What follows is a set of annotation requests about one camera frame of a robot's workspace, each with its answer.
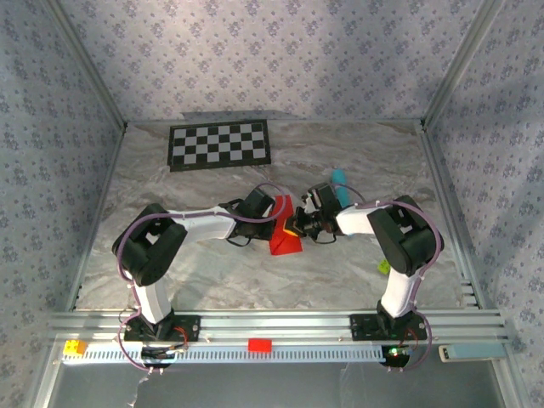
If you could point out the red cloth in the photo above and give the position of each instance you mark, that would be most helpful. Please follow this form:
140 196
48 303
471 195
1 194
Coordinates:
287 246

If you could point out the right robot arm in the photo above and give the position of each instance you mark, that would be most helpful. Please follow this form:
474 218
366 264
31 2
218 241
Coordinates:
408 242

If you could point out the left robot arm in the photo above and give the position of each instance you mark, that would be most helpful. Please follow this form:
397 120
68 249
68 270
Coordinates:
149 251

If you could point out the teal pen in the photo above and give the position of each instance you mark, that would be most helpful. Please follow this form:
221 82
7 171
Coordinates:
340 183

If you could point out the small yellow-green block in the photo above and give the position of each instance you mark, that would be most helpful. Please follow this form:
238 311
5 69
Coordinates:
383 267

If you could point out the black white checkerboard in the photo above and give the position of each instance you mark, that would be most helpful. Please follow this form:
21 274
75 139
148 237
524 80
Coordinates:
219 144

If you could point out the red block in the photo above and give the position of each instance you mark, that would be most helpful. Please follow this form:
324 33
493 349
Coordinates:
260 345

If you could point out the black controller board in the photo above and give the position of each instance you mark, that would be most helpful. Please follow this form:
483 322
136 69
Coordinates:
155 353
395 359

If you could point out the light blue flat device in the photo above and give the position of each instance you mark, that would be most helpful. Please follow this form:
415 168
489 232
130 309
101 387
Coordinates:
476 353

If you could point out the yellow block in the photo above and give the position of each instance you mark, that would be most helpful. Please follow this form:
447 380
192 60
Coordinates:
74 347

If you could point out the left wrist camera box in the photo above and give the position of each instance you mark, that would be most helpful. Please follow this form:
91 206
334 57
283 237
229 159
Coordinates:
257 202

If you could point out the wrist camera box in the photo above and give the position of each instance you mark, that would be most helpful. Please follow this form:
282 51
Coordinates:
257 202
327 195

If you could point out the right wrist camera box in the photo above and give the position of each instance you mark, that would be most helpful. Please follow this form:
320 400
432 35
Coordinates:
327 195

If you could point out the aluminium mounting rail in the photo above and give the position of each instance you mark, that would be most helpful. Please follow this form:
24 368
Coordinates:
276 325

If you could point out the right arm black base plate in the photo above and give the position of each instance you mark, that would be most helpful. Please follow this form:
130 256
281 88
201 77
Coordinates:
363 327

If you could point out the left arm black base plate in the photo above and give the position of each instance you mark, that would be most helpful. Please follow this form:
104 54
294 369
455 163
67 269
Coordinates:
187 329

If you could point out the aluminium table side rail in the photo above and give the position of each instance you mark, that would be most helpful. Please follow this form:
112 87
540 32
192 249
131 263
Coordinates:
98 212
442 170

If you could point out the aluminium frame post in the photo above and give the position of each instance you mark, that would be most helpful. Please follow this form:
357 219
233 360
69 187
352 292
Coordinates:
95 74
461 64

